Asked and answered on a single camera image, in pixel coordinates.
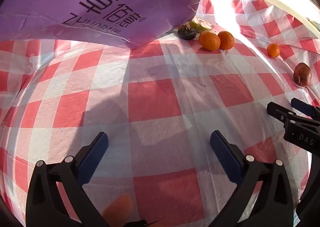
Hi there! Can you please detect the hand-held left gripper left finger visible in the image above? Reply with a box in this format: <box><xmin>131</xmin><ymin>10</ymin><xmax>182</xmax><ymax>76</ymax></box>
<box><xmin>26</xmin><ymin>131</ymin><xmax>110</xmax><ymax>227</ymax></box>

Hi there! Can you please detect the white ledge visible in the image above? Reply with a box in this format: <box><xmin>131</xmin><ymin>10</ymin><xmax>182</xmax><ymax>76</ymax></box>
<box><xmin>232</xmin><ymin>0</ymin><xmax>320</xmax><ymax>36</ymax></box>

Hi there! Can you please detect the peach-coloured rounded object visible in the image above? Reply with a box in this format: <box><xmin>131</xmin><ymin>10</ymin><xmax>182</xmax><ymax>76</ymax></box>
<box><xmin>101</xmin><ymin>194</ymin><xmax>133</xmax><ymax>227</ymax></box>

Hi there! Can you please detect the film-wrapped green melon half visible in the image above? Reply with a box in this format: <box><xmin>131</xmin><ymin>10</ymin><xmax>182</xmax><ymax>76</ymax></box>
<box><xmin>188</xmin><ymin>20</ymin><xmax>211</xmax><ymax>32</ymax></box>

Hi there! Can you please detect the film-wrapped pear half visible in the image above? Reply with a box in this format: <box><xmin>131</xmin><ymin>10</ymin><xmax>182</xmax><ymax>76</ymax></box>
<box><xmin>194</xmin><ymin>16</ymin><xmax>213</xmax><ymax>29</ymax></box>

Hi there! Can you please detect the small orange mandarin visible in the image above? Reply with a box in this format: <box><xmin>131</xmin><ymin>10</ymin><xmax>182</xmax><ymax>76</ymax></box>
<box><xmin>266</xmin><ymin>43</ymin><xmax>280</xmax><ymax>58</ymax></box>

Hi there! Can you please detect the red white checkered tablecloth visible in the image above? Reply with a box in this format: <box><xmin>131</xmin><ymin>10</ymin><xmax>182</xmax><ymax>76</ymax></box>
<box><xmin>0</xmin><ymin>0</ymin><xmax>320</xmax><ymax>227</ymax></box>

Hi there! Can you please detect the purple plastic-wrapped pack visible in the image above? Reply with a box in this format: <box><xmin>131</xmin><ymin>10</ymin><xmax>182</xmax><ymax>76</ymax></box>
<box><xmin>0</xmin><ymin>0</ymin><xmax>212</xmax><ymax>50</ymax></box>

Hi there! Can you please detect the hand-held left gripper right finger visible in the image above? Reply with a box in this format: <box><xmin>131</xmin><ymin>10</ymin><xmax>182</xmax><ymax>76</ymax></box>
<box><xmin>210</xmin><ymin>130</ymin><xmax>294</xmax><ymax>227</ymax></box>

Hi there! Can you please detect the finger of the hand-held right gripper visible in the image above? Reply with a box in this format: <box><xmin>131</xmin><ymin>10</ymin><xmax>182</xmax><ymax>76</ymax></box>
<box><xmin>291</xmin><ymin>98</ymin><xmax>320</xmax><ymax>118</ymax></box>
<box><xmin>267</xmin><ymin>102</ymin><xmax>300</xmax><ymax>124</ymax></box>

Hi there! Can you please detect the brown-red passion fruit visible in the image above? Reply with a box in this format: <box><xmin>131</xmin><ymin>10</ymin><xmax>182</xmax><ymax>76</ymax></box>
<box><xmin>293</xmin><ymin>62</ymin><xmax>312</xmax><ymax>87</ymax></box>

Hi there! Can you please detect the dark shrivelled fruit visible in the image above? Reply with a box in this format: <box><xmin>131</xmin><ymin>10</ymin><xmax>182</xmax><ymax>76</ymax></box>
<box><xmin>177</xmin><ymin>25</ymin><xmax>197</xmax><ymax>41</ymax></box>

